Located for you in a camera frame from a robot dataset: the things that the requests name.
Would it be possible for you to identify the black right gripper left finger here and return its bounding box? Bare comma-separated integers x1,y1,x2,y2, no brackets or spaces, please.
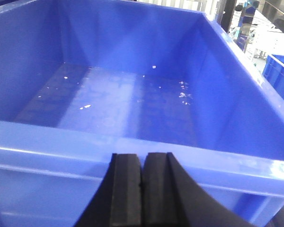
74,153,142,227

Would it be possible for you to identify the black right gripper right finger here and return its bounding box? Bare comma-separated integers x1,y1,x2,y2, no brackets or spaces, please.
142,153,251,227

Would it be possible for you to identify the blue plastic bin right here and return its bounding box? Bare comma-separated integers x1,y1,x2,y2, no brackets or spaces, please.
0,0,284,227

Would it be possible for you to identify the blue bin rear right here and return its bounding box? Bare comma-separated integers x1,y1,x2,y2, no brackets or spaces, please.
263,54,284,100

